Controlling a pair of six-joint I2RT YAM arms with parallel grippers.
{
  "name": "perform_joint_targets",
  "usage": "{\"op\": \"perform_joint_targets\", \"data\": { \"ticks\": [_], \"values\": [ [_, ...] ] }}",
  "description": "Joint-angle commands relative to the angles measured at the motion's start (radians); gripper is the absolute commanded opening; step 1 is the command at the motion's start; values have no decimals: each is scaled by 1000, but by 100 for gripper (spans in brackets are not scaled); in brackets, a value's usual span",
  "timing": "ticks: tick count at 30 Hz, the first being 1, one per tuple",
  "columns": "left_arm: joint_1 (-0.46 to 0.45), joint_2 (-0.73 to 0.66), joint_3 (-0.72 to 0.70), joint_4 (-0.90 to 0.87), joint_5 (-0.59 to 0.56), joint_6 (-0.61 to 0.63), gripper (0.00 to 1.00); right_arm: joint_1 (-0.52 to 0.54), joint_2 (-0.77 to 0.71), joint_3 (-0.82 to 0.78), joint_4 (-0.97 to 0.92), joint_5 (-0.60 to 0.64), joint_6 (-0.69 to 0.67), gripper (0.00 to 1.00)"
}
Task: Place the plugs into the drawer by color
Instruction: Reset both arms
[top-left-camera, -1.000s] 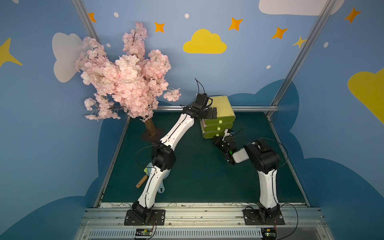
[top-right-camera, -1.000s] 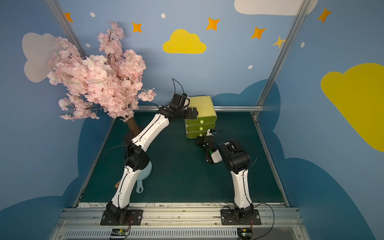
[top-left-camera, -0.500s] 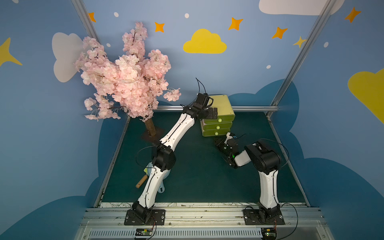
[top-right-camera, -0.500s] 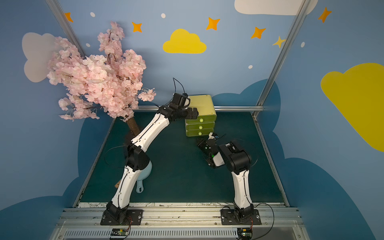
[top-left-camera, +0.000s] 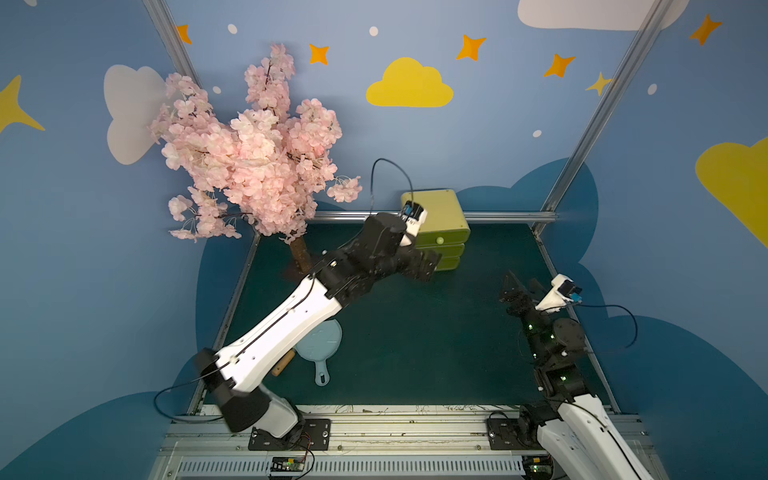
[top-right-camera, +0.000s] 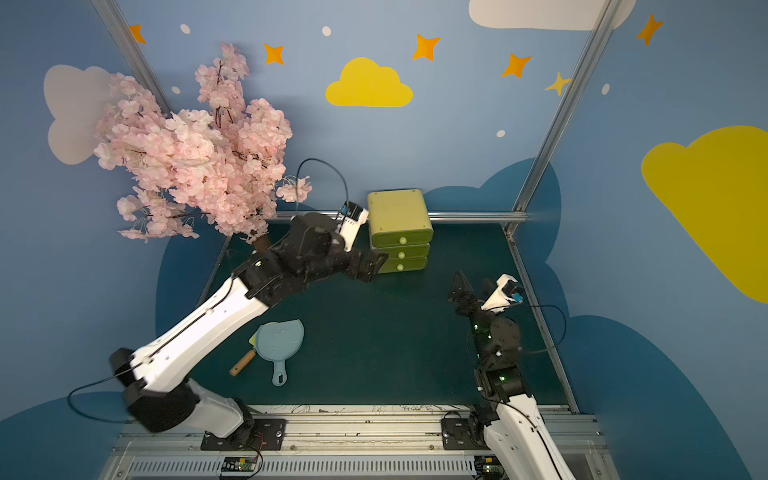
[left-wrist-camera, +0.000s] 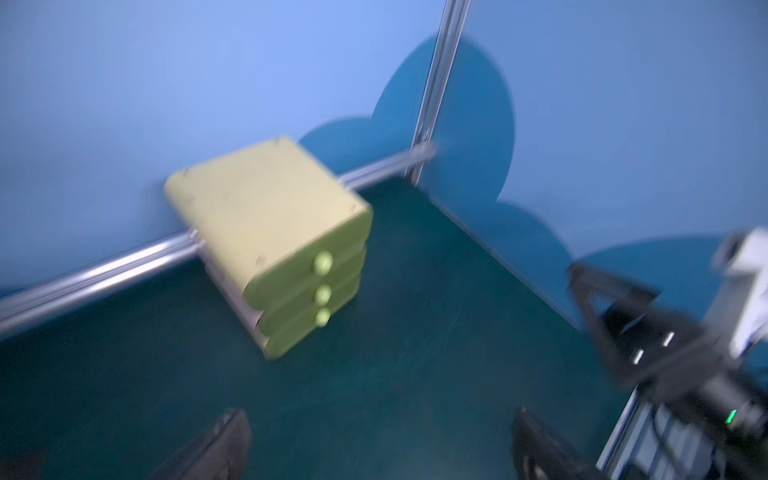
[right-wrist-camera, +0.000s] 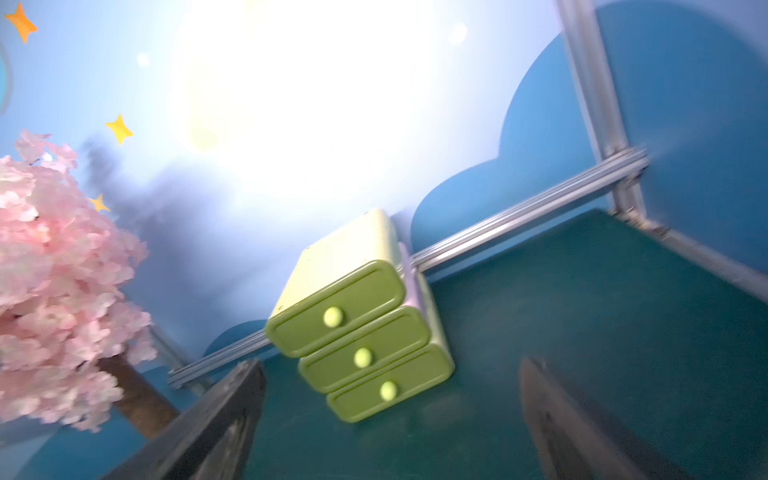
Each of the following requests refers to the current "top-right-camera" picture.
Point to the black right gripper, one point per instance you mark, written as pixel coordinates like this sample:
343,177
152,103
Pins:
472,304

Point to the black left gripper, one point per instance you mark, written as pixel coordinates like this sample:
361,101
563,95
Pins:
360,263

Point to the yellow green drawer cabinet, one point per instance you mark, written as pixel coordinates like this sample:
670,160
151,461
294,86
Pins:
400,227

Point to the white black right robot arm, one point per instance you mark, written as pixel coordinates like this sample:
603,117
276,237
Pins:
510,422

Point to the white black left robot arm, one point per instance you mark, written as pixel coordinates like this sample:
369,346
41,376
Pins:
158,392

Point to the pink cherry blossom tree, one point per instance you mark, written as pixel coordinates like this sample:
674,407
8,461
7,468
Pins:
223,162

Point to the right controller board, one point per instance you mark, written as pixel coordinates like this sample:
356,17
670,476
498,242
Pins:
485,468

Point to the controller board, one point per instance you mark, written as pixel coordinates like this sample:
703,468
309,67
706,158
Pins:
485,468
239,467

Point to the left controller board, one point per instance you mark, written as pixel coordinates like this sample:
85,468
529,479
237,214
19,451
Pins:
239,467

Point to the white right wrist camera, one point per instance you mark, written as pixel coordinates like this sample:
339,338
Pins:
507,293

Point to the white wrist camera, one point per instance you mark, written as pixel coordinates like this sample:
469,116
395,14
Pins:
352,217
507,293

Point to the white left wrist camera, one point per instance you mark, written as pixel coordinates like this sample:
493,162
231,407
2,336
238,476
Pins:
352,217

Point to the wooden handle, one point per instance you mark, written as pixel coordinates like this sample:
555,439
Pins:
243,363

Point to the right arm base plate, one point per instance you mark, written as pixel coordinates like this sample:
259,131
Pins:
459,433

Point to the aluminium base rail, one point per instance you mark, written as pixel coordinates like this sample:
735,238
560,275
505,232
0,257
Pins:
321,441

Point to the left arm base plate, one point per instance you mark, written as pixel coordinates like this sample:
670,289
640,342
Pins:
260,434

